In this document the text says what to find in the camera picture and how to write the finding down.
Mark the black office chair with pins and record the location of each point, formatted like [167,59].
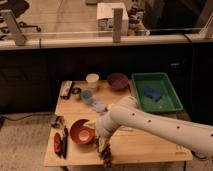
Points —
[18,8]

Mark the light blue lid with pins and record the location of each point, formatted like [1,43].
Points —
[99,107]

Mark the black handled tool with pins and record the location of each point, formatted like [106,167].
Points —
[64,142]

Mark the blue cup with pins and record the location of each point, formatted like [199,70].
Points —
[86,95]

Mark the purple grape bunch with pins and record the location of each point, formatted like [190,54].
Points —
[106,156]

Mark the white cup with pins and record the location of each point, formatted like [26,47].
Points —
[92,80]

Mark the small metal clamp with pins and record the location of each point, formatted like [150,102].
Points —
[56,121]

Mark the black and white marker box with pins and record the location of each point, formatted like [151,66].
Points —
[66,89]

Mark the red handled tool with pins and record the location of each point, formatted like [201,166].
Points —
[57,144]

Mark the white cardboard box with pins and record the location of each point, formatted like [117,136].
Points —
[105,13]

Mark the black tape roll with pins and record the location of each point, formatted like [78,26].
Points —
[76,90]

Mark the maroon bowl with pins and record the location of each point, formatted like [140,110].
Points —
[117,81]

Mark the green plastic tray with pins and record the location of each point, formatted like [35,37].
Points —
[161,83]

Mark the red bowl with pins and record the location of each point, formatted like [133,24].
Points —
[80,134]

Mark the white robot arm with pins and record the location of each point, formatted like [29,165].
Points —
[194,136]

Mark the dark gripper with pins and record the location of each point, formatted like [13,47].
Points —
[102,143]

